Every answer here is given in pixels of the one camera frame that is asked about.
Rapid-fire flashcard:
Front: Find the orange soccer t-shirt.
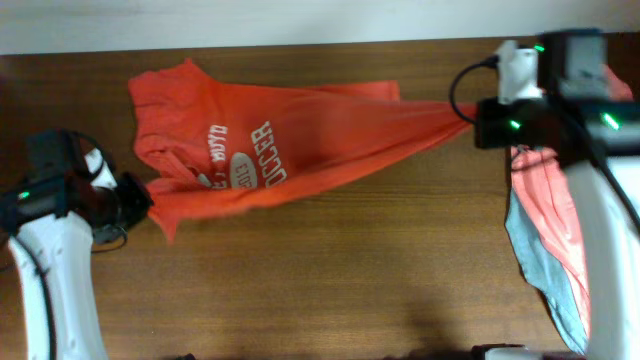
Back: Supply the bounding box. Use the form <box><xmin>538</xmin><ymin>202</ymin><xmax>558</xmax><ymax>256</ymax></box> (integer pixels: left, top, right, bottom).
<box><xmin>129</xmin><ymin>61</ymin><xmax>466</xmax><ymax>240</ymax></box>

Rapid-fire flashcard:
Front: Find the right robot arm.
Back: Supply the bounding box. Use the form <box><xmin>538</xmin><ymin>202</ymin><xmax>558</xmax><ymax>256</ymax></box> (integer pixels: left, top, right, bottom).
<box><xmin>475</xmin><ymin>29</ymin><xmax>639</xmax><ymax>359</ymax></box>

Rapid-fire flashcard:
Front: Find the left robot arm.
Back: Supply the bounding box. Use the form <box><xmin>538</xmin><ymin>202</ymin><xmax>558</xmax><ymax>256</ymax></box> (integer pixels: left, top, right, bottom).
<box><xmin>1</xmin><ymin>129</ymin><xmax>153</xmax><ymax>359</ymax></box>

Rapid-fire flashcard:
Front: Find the pink shirt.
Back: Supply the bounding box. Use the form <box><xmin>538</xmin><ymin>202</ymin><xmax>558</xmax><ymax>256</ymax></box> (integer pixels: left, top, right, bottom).
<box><xmin>509</xmin><ymin>64</ymin><xmax>636</xmax><ymax>346</ymax></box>

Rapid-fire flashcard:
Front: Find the grey shirt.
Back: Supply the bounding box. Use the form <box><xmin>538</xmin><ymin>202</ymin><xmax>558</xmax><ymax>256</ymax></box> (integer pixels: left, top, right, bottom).
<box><xmin>505</xmin><ymin>190</ymin><xmax>588</xmax><ymax>355</ymax></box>

